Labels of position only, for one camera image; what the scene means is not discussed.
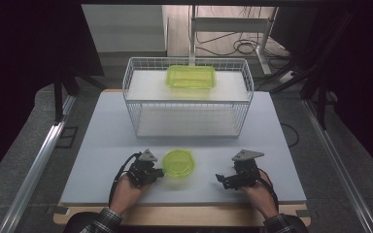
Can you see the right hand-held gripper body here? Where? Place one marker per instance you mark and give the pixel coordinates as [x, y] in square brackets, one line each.
[247, 170]

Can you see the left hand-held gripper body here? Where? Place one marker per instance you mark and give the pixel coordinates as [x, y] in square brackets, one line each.
[141, 168]

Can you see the round green-lidded container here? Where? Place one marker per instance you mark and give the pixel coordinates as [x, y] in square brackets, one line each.
[178, 163]

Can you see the rectangular green-lidded container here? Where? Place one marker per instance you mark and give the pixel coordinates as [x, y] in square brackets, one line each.
[190, 77]

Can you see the person's left hand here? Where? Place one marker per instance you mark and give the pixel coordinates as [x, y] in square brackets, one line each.
[126, 195]

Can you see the person's right hand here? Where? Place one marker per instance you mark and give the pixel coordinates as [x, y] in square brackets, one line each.
[262, 197]

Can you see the black metal stand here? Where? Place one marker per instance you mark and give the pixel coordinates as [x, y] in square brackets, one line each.
[58, 97]
[320, 97]

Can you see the aluminium rail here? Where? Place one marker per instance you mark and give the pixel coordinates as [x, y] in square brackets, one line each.
[35, 168]
[336, 168]

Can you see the white metal desk frame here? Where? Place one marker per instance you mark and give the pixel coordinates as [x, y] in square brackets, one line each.
[230, 25]

